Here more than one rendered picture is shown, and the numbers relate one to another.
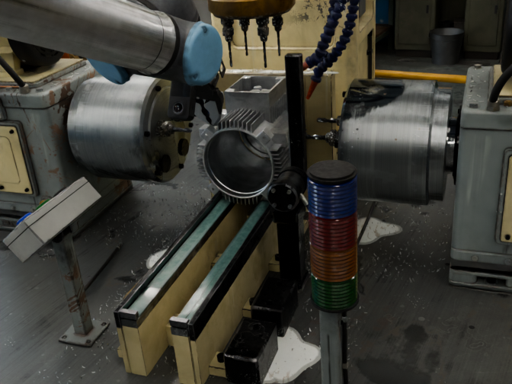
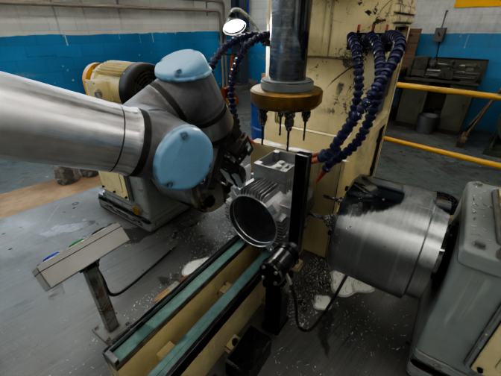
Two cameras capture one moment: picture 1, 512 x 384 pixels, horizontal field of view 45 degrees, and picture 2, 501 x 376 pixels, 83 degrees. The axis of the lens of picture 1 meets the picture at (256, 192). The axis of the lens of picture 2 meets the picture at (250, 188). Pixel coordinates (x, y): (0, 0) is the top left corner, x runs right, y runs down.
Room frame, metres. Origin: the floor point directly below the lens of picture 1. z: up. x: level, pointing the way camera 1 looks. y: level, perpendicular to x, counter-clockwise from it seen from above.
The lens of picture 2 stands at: (0.59, -0.11, 1.47)
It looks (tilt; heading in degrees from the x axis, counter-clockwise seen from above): 30 degrees down; 13
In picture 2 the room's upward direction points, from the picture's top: straight up
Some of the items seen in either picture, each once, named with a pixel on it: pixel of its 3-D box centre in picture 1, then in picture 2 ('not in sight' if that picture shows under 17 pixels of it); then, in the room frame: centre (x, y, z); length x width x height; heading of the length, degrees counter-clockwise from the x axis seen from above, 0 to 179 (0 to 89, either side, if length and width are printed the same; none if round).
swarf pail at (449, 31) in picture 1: (446, 46); (426, 124); (5.46, -1.78, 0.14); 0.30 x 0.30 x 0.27
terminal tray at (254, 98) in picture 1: (257, 99); (279, 171); (1.31, -0.02, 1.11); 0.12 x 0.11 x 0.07; 158
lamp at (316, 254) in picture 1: (334, 254); not in sight; (0.68, -0.09, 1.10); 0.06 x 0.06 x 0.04
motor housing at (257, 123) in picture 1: (254, 146); (271, 205); (1.28, 0.00, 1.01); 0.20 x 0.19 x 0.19; 158
